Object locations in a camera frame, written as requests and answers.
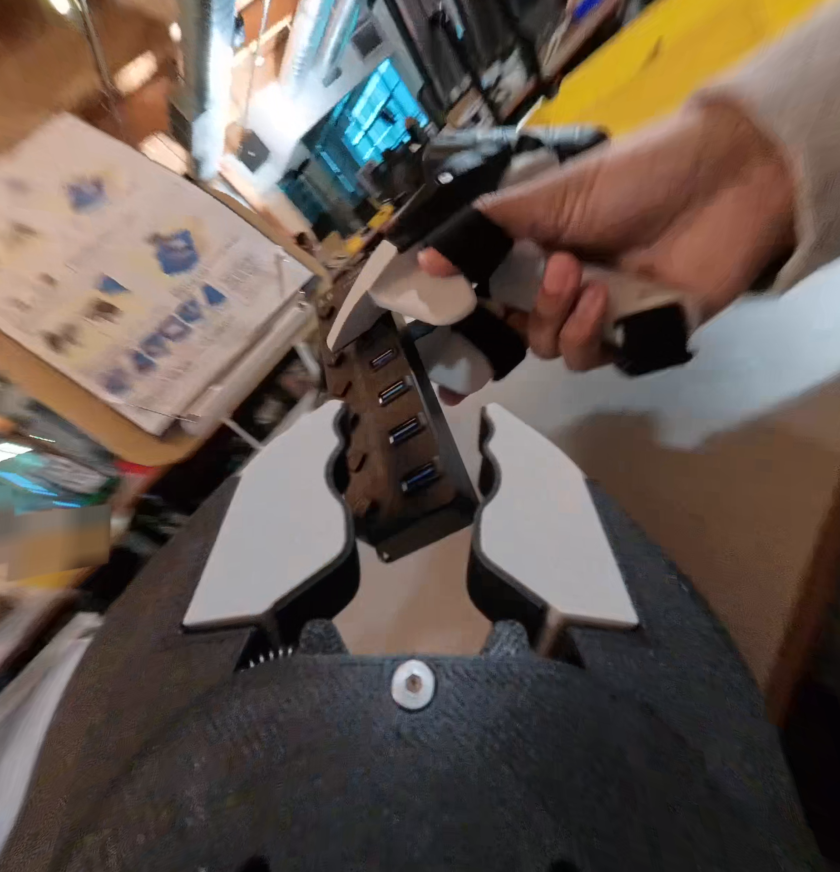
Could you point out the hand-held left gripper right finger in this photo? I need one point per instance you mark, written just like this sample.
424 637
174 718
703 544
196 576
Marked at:
556 538

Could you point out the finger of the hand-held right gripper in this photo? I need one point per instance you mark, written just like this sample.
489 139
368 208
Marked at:
362 300

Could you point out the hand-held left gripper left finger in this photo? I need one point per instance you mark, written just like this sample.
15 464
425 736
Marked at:
284 531

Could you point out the black usb hub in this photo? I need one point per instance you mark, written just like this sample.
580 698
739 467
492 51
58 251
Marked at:
372 436

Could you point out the person's right forearm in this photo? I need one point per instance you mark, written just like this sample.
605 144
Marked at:
822 136

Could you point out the light grey desk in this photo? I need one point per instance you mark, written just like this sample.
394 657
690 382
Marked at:
665 511

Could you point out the person's right hand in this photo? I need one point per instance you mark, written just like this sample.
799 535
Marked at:
665 204

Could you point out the yellow panel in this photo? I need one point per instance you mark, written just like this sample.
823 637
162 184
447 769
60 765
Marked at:
665 61

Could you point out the cardboard instruction board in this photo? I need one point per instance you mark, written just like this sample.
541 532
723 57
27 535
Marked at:
120 272

